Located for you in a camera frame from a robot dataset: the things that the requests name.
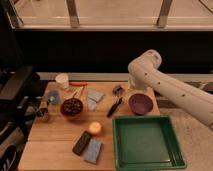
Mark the yellow round fruit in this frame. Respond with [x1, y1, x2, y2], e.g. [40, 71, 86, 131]
[88, 122, 102, 135]

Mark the purple bowl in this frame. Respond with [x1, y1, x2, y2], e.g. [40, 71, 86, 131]
[128, 93, 153, 115]

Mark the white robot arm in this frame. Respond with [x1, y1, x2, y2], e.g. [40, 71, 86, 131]
[128, 49, 213, 131]

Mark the blue sponge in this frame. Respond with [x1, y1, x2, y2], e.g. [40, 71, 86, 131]
[84, 138, 102, 164]

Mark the dark red bowl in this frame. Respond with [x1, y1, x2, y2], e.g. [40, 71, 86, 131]
[60, 98, 83, 117]

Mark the green plastic tray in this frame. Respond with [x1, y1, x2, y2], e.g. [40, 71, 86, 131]
[112, 116, 187, 171]

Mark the black handled tool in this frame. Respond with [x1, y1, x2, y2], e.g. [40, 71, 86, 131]
[107, 97, 123, 117]

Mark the small dark metal object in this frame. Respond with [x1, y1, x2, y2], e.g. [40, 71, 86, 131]
[113, 85, 124, 95]

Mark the light blue towel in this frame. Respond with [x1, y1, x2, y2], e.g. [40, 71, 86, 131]
[87, 89, 104, 111]

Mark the yellow utensil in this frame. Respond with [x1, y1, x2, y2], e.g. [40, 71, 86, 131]
[72, 86, 84, 99]

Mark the small dark cup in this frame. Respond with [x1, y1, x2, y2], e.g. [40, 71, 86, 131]
[36, 108, 49, 122]

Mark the red marker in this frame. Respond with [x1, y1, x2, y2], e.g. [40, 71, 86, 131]
[69, 82, 88, 86]

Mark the black rectangular block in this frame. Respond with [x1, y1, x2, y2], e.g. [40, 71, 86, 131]
[72, 131, 92, 155]

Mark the white cup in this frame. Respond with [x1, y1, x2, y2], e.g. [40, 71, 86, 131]
[55, 73, 69, 89]

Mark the black equipment at left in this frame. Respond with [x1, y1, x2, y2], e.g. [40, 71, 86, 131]
[0, 66, 40, 171]

